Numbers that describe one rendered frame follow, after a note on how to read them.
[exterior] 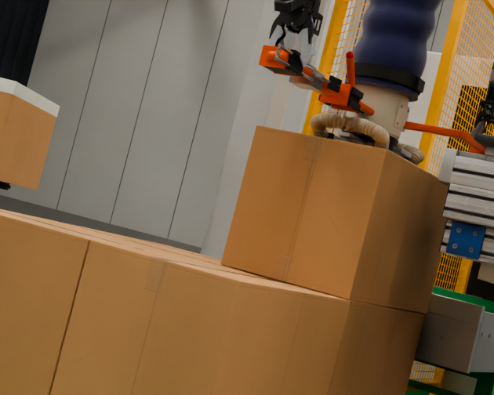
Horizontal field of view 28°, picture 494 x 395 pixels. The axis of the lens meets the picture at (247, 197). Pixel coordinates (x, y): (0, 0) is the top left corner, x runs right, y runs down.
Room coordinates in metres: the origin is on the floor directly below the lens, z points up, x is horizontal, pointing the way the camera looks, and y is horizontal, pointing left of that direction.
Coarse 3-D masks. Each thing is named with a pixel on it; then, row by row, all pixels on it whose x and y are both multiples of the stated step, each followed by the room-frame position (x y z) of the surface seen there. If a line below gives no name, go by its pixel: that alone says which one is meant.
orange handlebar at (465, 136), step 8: (272, 56) 2.32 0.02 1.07; (280, 56) 2.31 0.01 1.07; (304, 72) 2.41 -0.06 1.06; (312, 72) 2.44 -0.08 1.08; (360, 104) 2.71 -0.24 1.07; (368, 112) 2.78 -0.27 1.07; (408, 128) 2.87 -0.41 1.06; (416, 128) 2.85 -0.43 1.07; (424, 128) 2.84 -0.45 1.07; (432, 128) 2.83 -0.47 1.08; (440, 128) 2.82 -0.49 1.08; (456, 136) 2.79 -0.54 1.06; (464, 136) 2.79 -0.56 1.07; (472, 136) 2.84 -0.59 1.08; (472, 144) 2.86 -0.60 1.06; (480, 144) 2.91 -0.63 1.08; (480, 152) 2.97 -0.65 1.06
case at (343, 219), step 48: (288, 144) 2.66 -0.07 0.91; (336, 144) 2.59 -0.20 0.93; (240, 192) 2.72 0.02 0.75; (288, 192) 2.64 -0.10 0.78; (336, 192) 2.57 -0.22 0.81; (384, 192) 2.56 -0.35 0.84; (432, 192) 2.85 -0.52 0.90; (240, 240) 2.70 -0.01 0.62; (288, 240) 2.62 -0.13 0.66; (336, 240) 2.55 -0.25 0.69; (384, 240) 2.63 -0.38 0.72; (432, 240) 2.93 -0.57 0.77; (336, 288) 2.54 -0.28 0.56; (384, 288) 2.70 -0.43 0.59; (432, 288) 3.02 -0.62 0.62
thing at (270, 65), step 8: (264, 48) 2.35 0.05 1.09; (272, 48) 2.34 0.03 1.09; (288, 48) 2.32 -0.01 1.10; (264, 56) 2.35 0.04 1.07; (288, 56) 2.32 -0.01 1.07; (264, 64) 2.35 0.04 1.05; (272, 64) 2.34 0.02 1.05; (280, 64) 2.33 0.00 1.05; (280, 72) 2.39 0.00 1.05; (288, 72) 2.36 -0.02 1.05
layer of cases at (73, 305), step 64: (0, 256) 2.31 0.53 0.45; (64, 256) 2.22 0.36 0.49; (128, 256) 2.14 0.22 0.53; (192, 256) 2.88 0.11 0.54; (0, 320) 2.29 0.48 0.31; (64, 320) 2.20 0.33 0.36; (128, 320) 2.12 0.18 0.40; (192, 320) 2.04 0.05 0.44; (256, 320) 2.09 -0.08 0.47; (320, 320) 2.37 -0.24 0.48; (384, 320) 2.74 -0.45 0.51; (0, 384) 2.26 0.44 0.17; (64, 384) 2.18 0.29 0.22; (128, 384) 2.10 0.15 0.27; (192, 384) 2.02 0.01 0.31; (256, 384) 2.16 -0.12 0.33; (320, 384) 2.45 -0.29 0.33; (384, 384) 2.85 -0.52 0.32
